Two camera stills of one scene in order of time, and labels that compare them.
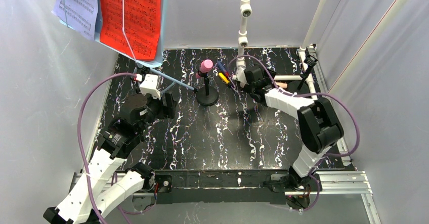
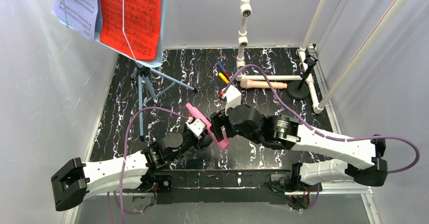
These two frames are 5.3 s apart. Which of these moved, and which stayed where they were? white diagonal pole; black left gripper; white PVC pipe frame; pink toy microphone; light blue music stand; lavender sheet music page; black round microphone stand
Moved: black left gripper; pink toy microphone; black round microphone stand
Stayed: white diagonal pole; light blue music stand; white PVC pipe frame; lavender sheet music page
